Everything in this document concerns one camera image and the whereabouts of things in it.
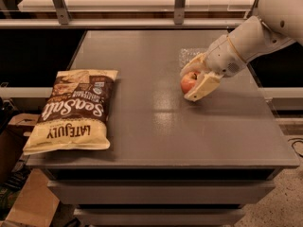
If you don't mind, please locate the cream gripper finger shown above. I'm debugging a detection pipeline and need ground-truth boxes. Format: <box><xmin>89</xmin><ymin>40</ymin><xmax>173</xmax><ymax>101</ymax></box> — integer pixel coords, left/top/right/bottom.
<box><xmin>184</xmin><ymin>72</ymin><xmax>223</xmax><ymax>102</ymax></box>
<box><xmin>180</xmin><ymin>53</ymin><xmax>209</xmax><ymax>78</ymax></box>

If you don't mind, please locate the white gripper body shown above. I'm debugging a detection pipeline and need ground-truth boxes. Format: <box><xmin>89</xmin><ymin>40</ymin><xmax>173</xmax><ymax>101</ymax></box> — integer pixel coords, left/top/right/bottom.
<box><xmin>205</xmin><ymin>35</ymin><xmax>247</xmax><ymax>78</ymax></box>

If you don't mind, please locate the red apple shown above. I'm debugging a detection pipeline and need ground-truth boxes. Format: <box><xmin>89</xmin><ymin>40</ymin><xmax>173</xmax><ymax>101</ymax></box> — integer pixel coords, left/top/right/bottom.
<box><xmin>180</xmin><ymin>72</ymin><xmax>199</xmax><ymax>95</ymax></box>

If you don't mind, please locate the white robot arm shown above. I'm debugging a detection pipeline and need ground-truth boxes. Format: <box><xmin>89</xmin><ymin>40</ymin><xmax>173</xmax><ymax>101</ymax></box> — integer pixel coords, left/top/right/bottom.
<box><xmin>180</xmin><ymin>0</ymin><xmax>303</xmax><ymax>101</ymax></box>

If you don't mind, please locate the brown Late July chip bag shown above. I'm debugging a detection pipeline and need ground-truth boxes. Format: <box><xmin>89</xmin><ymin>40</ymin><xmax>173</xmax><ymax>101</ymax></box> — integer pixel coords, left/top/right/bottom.
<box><xmin>24</xmin><ymin>69</ymin><xmax>118</xmax><ymax>155</ymax></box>

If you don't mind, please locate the clear plastic water bottle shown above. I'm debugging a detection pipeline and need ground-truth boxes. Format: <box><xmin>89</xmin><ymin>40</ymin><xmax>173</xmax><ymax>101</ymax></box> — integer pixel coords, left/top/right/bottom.
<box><xmin>179</xmin><ymin>48</ymin><xmax>206</xmax><ymax>68</ymax></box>

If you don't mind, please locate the grey cabinet with drawers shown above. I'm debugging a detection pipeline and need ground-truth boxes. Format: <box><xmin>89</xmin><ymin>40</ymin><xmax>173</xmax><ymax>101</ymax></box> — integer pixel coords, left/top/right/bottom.
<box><xmin>28</xmin><ymin>30</ymin><xmax>299</xmax><ymax>227</ymax></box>

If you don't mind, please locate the cardboard box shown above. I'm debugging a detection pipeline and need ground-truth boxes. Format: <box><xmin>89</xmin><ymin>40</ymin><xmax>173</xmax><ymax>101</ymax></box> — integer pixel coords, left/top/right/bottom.
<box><xmin>0</xmin><ymin>113</ymin><xmax>59</xmax><ymax>227</ymax></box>

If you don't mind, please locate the black cable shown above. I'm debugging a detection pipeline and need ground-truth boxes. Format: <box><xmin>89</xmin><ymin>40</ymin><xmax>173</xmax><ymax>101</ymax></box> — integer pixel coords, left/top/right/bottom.
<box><xmin>287</xmin><ymin>137</ymin><xmax>303</xmax><ymax>158</ymax></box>

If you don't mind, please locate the metal shelf frame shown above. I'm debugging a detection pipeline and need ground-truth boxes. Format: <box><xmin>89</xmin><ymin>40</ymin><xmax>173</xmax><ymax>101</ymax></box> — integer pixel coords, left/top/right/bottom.
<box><xmin>0</xmin><ymin>0</ymin><xmax>303</xmax><ymax>30</ymax></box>

